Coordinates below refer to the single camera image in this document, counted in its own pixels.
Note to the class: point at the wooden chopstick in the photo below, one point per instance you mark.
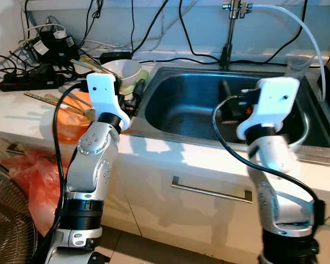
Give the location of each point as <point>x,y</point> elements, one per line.
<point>91,67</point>
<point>99,65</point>

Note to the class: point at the stainless steel kitchen sink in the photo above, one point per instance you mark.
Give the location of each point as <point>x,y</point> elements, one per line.
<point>187,110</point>

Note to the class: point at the white ceramic bowl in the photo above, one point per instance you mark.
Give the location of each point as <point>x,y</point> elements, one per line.
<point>126,69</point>

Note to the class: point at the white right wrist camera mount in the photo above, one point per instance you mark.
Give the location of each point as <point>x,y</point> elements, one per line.
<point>269,104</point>

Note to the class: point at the white sink counter cabinet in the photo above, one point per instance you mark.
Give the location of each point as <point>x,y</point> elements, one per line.
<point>209,225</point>

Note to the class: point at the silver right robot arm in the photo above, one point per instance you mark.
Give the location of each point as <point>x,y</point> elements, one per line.
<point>275,159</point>

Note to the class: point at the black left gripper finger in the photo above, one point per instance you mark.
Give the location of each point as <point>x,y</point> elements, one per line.
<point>140,91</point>

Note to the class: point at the black power strip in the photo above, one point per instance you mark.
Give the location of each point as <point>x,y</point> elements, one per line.
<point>30,82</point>

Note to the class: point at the orange plastic bag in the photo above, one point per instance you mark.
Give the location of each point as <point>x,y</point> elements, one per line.
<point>33,176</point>

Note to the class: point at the black labelled power brick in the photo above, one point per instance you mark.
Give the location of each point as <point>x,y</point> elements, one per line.
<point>55,44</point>

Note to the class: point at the small flat black adapter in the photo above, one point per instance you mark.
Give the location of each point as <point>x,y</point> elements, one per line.
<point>115,56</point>

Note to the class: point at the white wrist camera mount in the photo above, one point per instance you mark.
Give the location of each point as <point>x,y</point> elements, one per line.
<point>102,91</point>
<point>269,104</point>

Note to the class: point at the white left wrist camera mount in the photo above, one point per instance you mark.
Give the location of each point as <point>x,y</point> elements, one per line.
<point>102,91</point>

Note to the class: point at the chrome sink faucet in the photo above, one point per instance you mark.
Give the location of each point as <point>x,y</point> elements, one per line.
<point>229,33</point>

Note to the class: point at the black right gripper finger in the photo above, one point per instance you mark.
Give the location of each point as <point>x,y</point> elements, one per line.
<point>225,93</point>

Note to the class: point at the light green plate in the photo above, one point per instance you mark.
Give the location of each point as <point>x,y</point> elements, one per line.
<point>144,77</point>

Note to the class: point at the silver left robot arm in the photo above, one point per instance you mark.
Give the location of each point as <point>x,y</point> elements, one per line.
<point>91,165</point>

